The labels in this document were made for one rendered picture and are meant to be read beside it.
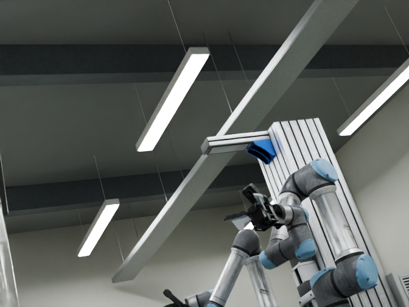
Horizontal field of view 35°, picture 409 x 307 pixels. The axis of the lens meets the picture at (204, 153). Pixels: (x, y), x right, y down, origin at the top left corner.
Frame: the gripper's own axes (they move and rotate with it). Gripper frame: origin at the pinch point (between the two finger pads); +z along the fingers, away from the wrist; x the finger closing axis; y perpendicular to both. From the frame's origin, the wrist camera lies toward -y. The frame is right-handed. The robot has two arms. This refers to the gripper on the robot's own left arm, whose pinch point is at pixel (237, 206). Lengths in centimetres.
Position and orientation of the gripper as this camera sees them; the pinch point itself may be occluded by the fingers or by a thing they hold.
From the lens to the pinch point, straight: 215.4
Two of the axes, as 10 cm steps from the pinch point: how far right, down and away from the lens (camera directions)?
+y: 3.8, 7.9, -4.8
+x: -6.3, 6.0, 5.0
